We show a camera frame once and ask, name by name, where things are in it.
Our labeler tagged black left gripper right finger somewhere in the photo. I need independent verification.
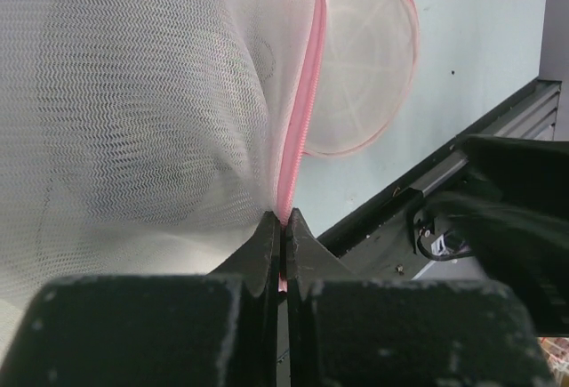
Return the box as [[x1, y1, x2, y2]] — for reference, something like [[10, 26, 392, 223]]
[[285, 210, 555, 386]]

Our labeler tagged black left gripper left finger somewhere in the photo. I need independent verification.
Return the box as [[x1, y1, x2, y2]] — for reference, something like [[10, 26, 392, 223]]
[[1, 213, 281, 386]]

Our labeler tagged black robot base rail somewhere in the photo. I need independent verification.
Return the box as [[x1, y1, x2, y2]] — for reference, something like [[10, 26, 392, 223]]
[[318, 79, 564, 279]]

